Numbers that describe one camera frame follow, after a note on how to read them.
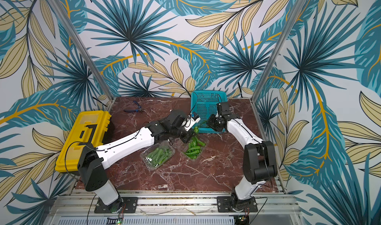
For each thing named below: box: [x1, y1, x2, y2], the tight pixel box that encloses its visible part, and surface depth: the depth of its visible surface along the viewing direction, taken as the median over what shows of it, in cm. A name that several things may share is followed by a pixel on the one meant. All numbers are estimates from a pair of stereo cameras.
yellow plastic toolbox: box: [55, 111, 112, 173], surface depth 82 cm
